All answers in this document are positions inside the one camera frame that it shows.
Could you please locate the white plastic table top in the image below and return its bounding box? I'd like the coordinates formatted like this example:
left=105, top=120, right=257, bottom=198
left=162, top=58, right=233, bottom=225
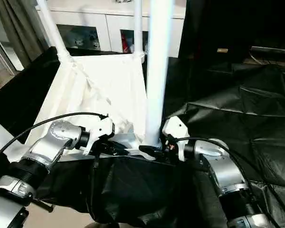
left=5, top=51, right=163, bottom=163

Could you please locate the white plastic table leg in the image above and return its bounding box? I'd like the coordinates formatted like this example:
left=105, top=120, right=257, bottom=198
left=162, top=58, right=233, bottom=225
left=133, top=0, right=146, bottom=63
left=0, top=115, right=15, bottom=150
left=37, top=0, right=73, bottom=63
left=143, top=0, right=175, bottom=148

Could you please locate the black plastic mat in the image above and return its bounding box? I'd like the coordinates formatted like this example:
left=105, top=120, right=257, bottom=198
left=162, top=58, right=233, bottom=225
left=0, top=45, right=285, bottom=228

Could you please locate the white sideboard cabinet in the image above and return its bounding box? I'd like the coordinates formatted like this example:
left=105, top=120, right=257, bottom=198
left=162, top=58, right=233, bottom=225
left=36, top=0, right=187, bottom=58

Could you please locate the beige curtain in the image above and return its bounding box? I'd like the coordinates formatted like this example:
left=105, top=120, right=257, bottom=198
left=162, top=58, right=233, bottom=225
left=0, top=0, right=50, bottom=72

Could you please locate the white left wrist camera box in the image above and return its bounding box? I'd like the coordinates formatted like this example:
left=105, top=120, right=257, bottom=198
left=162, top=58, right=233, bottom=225
left=83, top=116, right=116, bottom=156

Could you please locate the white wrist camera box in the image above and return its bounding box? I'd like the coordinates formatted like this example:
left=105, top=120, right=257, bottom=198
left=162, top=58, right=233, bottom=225
left=161, top=116, right=190, bottom=162
left=83, top=116, right=116, bottom=156

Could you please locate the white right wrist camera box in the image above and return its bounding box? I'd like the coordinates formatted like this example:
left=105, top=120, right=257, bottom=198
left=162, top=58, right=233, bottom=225
left=161, top=116, right=190, bottom=162

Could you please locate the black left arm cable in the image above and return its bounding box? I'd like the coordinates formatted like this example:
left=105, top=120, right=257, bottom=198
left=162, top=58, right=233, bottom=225
left=0, top=112, right=109, bottom=169

